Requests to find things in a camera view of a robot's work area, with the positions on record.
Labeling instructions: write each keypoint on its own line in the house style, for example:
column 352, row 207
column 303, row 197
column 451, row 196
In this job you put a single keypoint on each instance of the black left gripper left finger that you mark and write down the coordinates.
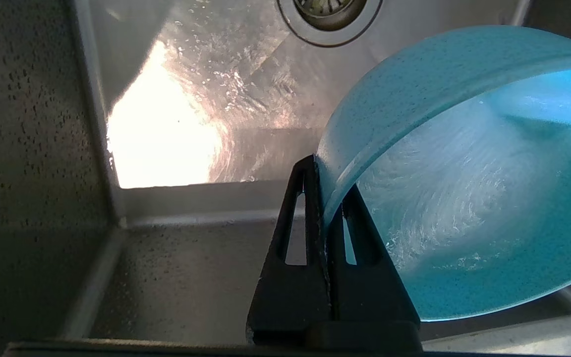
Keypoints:
column 290, row 297

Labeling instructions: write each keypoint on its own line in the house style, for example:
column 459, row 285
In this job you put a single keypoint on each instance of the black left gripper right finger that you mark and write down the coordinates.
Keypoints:
column 370, row 297

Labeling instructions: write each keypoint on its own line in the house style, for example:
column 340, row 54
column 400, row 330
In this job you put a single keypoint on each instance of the teal bowl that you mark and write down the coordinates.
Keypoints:
column 464, row 198

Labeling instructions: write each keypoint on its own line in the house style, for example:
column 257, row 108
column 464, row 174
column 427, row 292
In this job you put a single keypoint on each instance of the stainless steel sink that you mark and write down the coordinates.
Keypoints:
column 191, row 277

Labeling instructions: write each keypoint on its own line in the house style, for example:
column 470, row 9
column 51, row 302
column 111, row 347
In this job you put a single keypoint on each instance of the metal sink drain strainer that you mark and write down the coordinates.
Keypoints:
column 330, row 25

